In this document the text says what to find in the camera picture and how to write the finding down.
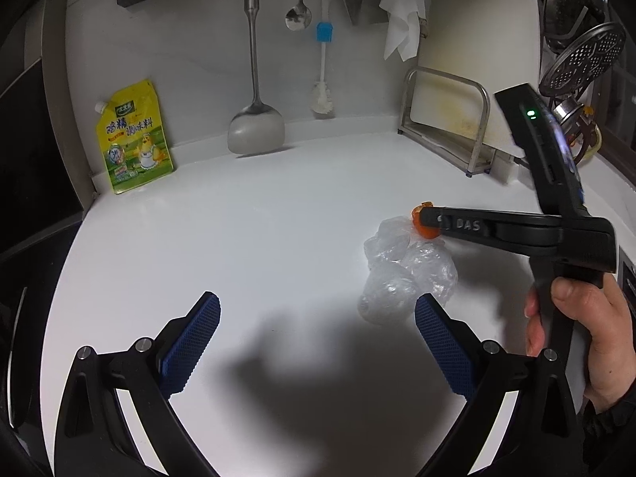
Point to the yellow seasoning pouch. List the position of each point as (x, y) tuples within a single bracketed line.
[(134, 149)]

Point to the clear plastic bag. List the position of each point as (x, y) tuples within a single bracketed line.
[(397, 283)]

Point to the white hanging cloth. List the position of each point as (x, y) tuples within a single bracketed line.
[(402, 15)]

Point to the metal spatula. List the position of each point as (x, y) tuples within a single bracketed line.
[(256, 129)]

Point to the orange peel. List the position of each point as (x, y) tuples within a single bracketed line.
[(426, 233)]

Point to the perforated steel steamer plate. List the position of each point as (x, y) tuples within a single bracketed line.
[(581, 59)]

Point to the blue white bottle brush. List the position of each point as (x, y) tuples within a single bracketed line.
[(324, 32)]

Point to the black built-in oven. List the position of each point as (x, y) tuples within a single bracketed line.
[(30, 159)]

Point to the person's right hand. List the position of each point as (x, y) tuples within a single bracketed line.
[(611, 338)]

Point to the person's right forearm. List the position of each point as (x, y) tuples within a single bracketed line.
[(616, 437)]

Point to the metal cutting board rack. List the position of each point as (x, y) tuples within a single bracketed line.
[(484, 109)]

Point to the white cutting board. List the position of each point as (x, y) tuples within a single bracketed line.
[(477, 35)]

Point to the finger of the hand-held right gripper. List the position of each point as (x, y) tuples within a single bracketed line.
[(472, 223)]

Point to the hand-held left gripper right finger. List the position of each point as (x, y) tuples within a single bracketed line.
[(442, 343)]

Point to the dark metal pan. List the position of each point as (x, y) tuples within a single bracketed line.
[(566, 0)]

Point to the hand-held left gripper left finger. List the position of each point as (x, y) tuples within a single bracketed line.
[(191, 343)]

